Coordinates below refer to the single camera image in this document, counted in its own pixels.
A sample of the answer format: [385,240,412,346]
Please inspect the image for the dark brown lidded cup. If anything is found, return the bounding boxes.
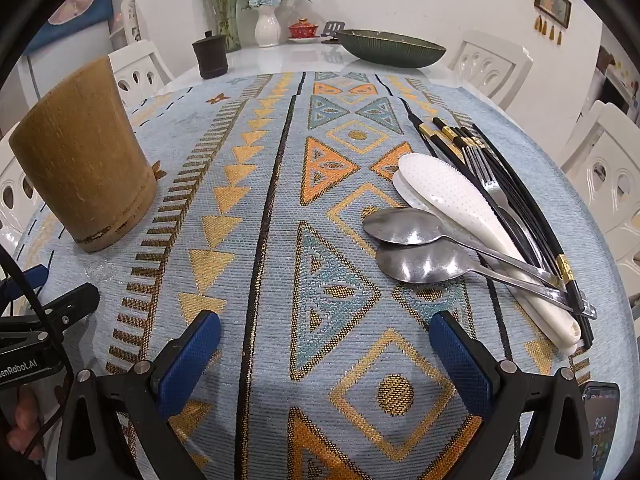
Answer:
[192,30,230,80]

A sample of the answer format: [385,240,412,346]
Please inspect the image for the black chopstick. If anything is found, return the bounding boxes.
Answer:
[431,116,481,171]
[402,100,451,161]
[470,122,597,347]
[442,126,501,186]
[457,135,561,271]

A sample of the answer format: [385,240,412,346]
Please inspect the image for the wooden utensil holder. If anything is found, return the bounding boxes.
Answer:
[8,55,158,254]

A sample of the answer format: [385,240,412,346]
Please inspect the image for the glass vase with green stems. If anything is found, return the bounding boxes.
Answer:
[192,0,243,53]

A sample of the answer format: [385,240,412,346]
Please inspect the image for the metal fork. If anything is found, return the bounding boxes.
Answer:
[462,147,556,271]

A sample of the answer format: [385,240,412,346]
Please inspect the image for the dark green bowl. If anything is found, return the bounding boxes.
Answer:
[334,29,447,70]

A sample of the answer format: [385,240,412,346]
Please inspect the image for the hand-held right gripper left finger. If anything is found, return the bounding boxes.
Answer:
[52,310,223,480]

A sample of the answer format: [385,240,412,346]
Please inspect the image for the black cable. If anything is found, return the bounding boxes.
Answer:
[0,247,76,461]

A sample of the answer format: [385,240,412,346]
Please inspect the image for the red lidded teacup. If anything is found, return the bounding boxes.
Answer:
[287,18,319,42]

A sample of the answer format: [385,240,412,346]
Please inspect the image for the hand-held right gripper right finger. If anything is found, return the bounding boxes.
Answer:
[428,310,608,480]

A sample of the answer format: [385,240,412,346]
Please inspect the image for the blue cloth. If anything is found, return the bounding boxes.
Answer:
[22,0,113,56]

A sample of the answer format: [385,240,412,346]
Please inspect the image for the dark framed picture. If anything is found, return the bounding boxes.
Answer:
[534,0,572,29]

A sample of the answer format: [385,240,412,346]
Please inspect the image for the white vase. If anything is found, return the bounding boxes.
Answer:
[254,6,282,48]

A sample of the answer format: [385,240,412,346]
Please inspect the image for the smartphone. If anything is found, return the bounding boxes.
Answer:
[582,382,621,480]

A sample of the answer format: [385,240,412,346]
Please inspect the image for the white shelf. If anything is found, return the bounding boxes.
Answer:
[107,0,138,46]

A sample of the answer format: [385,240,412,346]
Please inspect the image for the person's left hand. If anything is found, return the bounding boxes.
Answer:
[0,385,47,461]

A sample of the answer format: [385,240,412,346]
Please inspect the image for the white chair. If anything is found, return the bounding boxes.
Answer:
[107,40,176,96]
[447,30,533,111]
[0,125,48,261]
[557,102,640,281]

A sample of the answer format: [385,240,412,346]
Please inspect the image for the blue patterned tablecloth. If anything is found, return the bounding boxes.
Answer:
[15,72,621,480]

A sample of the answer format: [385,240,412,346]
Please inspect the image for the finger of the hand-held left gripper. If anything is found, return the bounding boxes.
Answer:
[0,265,49,303]
[0,282,101,335]

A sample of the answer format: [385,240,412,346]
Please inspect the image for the gold tassels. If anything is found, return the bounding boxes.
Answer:
[535,15,568,43]

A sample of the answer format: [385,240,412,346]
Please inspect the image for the white rice paddle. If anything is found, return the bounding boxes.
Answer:
[397,154,583,348]
[391,167,426,211]

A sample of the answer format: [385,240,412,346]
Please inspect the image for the metal spoon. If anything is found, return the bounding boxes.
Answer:
[362,208,568,291]
[375,242,598,320]

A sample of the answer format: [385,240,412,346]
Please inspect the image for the white refrigerator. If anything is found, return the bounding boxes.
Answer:
[17,25,111,116]

